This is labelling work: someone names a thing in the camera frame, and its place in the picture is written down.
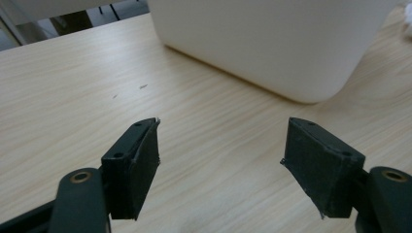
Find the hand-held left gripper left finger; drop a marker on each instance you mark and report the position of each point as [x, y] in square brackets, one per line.
[129, 181]

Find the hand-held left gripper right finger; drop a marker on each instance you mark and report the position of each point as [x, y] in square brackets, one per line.
[324, 168]

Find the white cloth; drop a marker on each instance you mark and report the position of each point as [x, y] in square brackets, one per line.
[408, 19]

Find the white plastic bin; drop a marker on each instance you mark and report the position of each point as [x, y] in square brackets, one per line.
[275, 45]

